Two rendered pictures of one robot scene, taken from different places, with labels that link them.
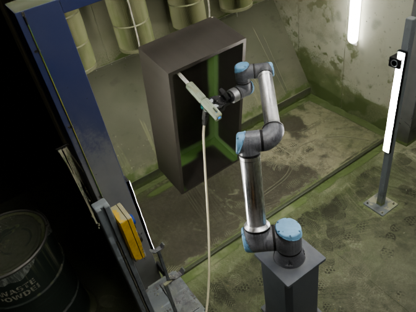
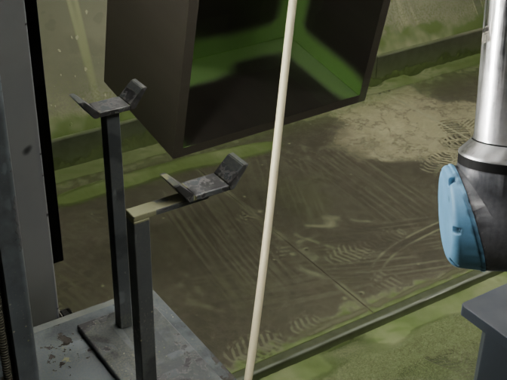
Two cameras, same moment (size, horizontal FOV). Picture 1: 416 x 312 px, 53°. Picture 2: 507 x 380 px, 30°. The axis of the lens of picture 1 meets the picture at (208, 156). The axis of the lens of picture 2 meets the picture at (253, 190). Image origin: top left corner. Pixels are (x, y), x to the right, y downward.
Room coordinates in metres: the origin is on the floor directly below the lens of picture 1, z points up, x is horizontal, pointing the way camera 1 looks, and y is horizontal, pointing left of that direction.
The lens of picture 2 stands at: (0.45, 0.29, 1.54)
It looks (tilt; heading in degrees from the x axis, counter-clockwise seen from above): 31 degrees down; 354
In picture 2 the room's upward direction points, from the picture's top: 1 degrees clockwise
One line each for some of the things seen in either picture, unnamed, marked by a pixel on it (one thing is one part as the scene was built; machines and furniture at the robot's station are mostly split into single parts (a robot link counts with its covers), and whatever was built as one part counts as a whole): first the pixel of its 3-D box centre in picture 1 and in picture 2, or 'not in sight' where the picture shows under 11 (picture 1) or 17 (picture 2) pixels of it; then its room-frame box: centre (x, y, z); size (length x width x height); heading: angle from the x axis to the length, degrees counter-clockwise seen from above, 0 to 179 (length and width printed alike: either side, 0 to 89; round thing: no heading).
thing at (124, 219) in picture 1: (127, 233); not in sight; (1.24, 0.40, 1.42); 0.12 x 0.06 x 0.26; 28
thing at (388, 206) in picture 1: (380, 203); not in sight; (2.34, -1.37, 0.01); 0.20 x 0.20 x 0.01; 28
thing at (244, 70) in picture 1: (244, 73); not in sight; (2.28, -0.31, 1.51); 0.12 x 0.09 x 0.12; 82
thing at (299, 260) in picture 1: (289, 250); not in sight; (1.53, -0.37, 0.69); 0.19 x 0.19 x 0.10
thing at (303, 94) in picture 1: (217, 141); (278, 97); (3.50, -0.13, 0.11); 2.70 x 0.02 x 0.13; 118
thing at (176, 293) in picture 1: (169, 281); (139, 267); (1.29, 0.31, 0.95); 0.26 x 0.15 x 0.32; 28
